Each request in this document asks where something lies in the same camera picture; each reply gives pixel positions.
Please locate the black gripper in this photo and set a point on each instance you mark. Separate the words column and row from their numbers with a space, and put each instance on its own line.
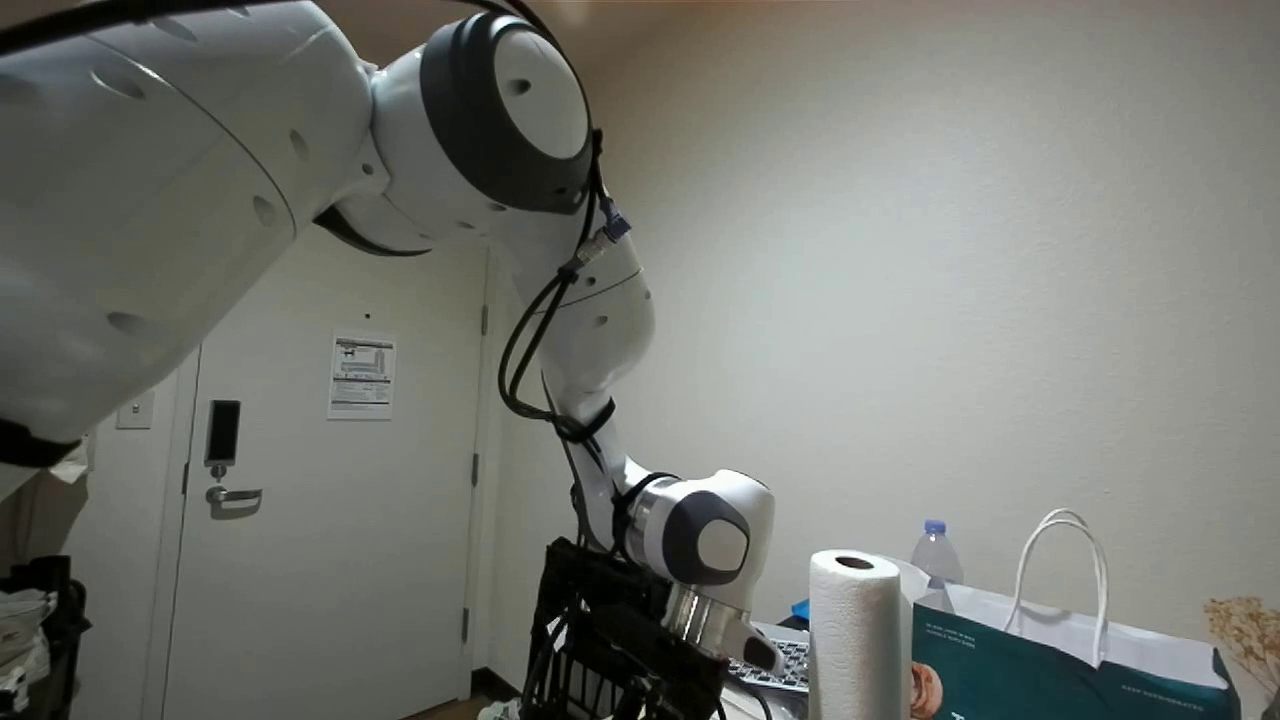
column 751, row 685

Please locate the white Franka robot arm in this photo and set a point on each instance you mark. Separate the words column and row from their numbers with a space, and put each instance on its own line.
column 162, row 173

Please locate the small blue object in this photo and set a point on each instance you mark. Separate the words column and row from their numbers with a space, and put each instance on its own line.
column 797, row 614

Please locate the white paper towel roll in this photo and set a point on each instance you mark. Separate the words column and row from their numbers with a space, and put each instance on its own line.
column 860, row 643

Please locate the clear plastic water bottle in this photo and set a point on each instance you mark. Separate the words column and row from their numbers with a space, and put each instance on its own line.
column 937, row 558

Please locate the metal door hinge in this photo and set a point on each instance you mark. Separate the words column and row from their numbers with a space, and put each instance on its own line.
column 464, row 621
column 483, row 321
column 472, row 470

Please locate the white room door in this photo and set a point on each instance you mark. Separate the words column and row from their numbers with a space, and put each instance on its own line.
column 334, row 561

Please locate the white paper door sign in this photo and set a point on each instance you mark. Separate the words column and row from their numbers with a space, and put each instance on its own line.
column 360, row 376

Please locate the dried beige plant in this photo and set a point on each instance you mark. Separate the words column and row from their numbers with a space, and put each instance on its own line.
column 1244, row 643

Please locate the black electronic door lock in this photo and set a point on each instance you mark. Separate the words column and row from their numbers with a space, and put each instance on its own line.
column 226, row 432

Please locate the dark pile of clothes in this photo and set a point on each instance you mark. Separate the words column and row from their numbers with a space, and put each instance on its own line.
column 44, row 626

